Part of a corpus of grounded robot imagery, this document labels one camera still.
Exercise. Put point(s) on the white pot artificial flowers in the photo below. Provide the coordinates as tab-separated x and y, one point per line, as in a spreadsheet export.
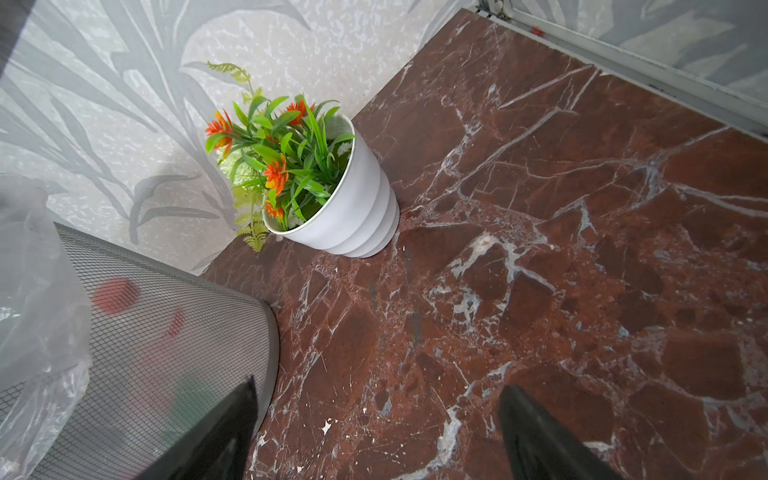
301	172

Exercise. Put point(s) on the white bottle red bands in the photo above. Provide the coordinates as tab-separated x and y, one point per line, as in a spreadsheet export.
163	352

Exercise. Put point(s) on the aluminium frame rails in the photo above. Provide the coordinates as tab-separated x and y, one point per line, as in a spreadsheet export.
708	55

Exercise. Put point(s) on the grey mesh waste bin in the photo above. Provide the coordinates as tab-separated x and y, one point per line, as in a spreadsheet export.
114	366

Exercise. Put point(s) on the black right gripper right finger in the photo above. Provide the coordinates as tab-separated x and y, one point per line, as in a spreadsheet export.
540	447

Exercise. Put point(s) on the white bottle red cap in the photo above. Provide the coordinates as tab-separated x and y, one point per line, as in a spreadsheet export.
115	295

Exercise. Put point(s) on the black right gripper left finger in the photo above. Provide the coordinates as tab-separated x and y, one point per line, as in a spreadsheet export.
217	446

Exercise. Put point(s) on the clear plastic bin liner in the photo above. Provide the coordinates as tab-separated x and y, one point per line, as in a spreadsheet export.
45	327

